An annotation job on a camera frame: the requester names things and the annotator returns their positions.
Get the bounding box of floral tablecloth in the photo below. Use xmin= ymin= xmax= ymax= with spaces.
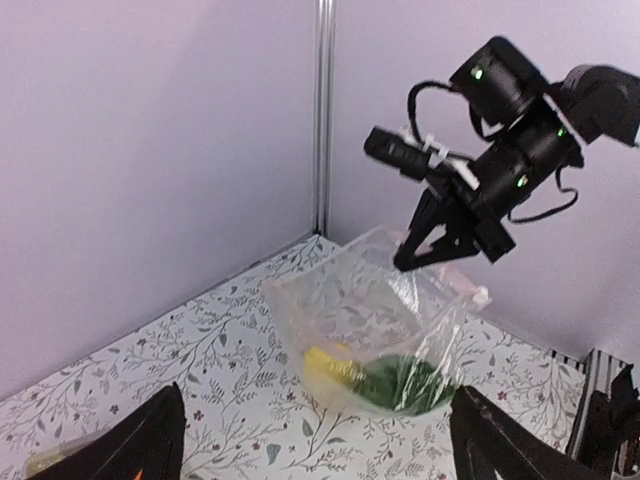
xmin=0 ymin=233 xmax=591 ymax=480

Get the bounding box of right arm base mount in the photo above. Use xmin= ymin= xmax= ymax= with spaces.
xmin=566 ymin=350 xmax=639 ymax=479

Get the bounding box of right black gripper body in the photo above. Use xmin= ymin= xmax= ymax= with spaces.
xmin=427 ymin=144 xmax=537 ymax=263

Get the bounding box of right aluminium frame post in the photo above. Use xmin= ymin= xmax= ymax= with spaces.
xmin=313 ymin=0 xmax=336 ymax=236

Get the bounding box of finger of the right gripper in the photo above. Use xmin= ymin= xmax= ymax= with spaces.
xmin=393 ymin=190 xmax=441 ymax=265
xmin=393 ymin=221 xmax=480 ymax=271

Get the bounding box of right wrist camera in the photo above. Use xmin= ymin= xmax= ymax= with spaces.
xmin=363 ymin=126 xmax=480 ymax=191

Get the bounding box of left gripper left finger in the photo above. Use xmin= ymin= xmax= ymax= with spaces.
xmin=33 ymin=383 xmax=186 ymax=480

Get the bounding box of clear zip top bag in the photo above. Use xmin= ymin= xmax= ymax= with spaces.
xmin=265 ymin=226 xmax=491 ymax=416

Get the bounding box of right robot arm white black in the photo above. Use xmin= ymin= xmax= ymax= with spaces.
xmin=394 ymin=36 xmax=639 ymax=272

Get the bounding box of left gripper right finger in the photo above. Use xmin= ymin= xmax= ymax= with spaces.
xmin=450 ymin=386 xmax=604 ymax=479

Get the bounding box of bok choy toy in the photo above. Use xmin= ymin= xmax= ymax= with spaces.
xmin=352 ymin=355 xmax=457 ymax=416

